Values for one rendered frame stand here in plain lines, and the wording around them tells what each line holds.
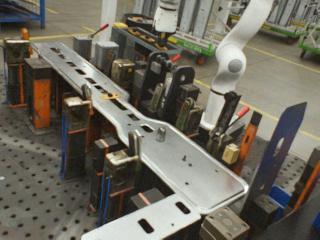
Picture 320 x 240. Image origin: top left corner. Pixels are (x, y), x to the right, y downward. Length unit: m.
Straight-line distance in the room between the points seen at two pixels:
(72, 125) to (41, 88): 0.38
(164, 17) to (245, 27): 0.36
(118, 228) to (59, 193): 0.55
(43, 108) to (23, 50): 0.32
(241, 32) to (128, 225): 1.05
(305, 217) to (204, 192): 0.26
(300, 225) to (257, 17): 0.92
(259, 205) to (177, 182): 0.24
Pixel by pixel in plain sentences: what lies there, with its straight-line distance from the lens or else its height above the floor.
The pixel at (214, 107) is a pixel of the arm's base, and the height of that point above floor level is 0.91.
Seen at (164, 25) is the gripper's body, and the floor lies 1.27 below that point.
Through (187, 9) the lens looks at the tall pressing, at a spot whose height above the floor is 0.69.
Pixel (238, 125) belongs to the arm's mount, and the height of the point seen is 0.81.
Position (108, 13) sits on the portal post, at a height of 0.54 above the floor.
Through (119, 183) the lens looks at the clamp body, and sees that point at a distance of 0.93.
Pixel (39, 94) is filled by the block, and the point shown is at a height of 0.90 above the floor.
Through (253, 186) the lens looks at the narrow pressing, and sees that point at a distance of 0.78.
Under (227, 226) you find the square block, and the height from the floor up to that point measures 1.06.
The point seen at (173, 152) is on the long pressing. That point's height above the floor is 1.00.
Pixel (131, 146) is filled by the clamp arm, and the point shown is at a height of 1.06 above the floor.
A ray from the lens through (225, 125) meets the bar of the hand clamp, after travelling 1.04.
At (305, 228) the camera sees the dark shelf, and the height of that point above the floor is 1.03.
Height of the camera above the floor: 1.58
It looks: 29 degrees down
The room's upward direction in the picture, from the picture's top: 11 degrees clockwise
